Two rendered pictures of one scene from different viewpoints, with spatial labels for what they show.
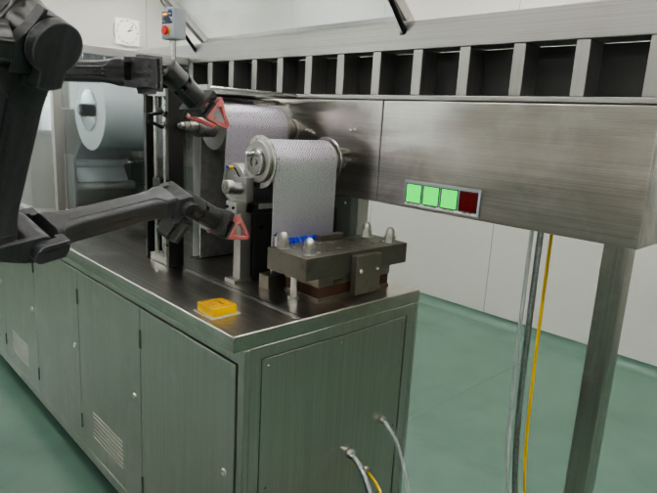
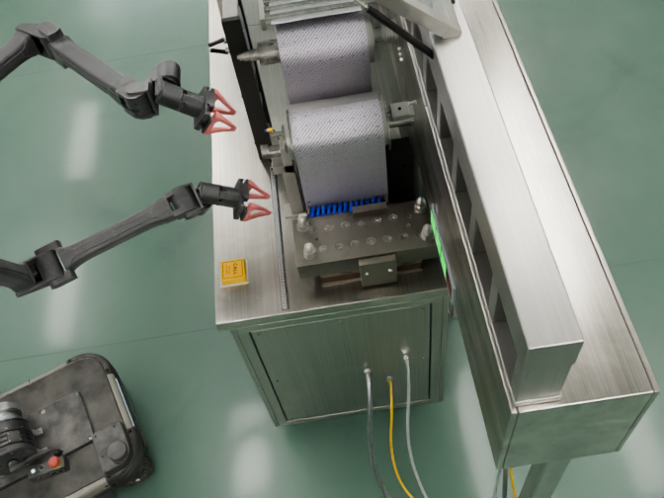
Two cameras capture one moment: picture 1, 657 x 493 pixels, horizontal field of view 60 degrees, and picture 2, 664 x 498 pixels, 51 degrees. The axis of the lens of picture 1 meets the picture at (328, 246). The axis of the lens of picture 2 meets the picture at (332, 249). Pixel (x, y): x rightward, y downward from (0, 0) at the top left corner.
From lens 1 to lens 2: 160 cm
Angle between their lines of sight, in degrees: 55
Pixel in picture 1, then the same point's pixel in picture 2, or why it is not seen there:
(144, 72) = (132, 109)
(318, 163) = (356, 145)
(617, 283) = not seen: hidden behind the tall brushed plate
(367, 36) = not seen: hidden behind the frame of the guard
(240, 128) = (300, 65)
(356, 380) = (366, 338)
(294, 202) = (328, 178)
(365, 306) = (365, 302)
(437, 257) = not seen: outside the picture
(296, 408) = (296, 351)
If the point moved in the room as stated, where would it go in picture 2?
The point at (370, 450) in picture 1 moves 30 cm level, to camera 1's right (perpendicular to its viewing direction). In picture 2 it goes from (395, 369) to (474, 418)
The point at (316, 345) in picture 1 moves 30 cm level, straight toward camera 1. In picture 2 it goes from (307, 323) to (240, 406)
